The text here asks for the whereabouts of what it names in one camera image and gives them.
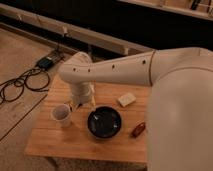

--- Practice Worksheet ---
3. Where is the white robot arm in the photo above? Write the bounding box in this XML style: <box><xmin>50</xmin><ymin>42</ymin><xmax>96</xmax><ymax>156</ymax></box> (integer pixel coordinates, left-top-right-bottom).
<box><xmin>59</xmin><ymin>47</ymin><xmax>213</xmax><ymax>171</ymax></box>

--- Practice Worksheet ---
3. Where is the black power strip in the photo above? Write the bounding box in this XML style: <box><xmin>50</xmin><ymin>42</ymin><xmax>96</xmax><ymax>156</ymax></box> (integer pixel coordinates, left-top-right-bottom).
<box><xmin>36</xmin><ymin>50</ymin><xmax>64</xmax><ymax>70</ymax></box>

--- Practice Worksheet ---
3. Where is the beige sponge block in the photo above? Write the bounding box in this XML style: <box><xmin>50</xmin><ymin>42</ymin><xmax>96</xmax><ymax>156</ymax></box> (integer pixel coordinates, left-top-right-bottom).
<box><xmin>117</xmin><ymin>93</ymin><xmax>136</xmax><ymax>107</ymax></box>

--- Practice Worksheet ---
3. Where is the wooden table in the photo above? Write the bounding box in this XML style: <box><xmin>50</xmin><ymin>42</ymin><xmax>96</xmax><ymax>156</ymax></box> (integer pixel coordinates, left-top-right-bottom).
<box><xmin>25</xmin><ymin>77</ymin><xmax>150</xmax><ymax>163</ymax></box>

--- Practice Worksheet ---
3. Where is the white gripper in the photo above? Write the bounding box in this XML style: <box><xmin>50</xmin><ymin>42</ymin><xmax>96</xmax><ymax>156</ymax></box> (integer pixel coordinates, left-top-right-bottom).
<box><xmin>70</xmin><ymin>82</ymin><xmax>95</xmax><ymax>109</ymax></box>

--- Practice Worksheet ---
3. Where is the red pepper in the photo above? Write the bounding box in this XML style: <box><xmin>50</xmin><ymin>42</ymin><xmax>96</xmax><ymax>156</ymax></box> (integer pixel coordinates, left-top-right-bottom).
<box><xmin>131</xmin><ymin>122</ymin><xmax>146</xmax><ymax>138</ymax></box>

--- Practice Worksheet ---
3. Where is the white plastic cup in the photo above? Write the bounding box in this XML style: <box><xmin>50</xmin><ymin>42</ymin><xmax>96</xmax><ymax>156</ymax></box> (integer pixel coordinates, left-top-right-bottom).
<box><xmin>51</xmin><ymin>104</ymin><xmax>71</xmax><ymax>128</ymax></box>

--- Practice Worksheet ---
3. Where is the dark ceramic bowl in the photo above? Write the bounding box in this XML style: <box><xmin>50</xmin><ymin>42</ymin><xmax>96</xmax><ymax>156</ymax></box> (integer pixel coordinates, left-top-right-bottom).
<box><xmin>87</xmin><ymin>106</ymin><xmax>122</xmax><ymax>139</ymax></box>

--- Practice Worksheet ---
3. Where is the long beige rail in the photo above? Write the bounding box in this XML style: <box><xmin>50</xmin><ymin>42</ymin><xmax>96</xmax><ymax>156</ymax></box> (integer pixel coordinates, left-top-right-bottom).
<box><xmin>0</xmin><ymin>3</ymin><xmax>153</xmax><ymax>55</ymax></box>

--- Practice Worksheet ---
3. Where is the black cable bundle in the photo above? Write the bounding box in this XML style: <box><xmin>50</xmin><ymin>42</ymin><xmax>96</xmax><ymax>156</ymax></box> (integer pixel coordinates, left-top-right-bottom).
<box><xmin>0</xmin><ymin>66</ymin><xmax>51</xmax><ymax>106</ymax></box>

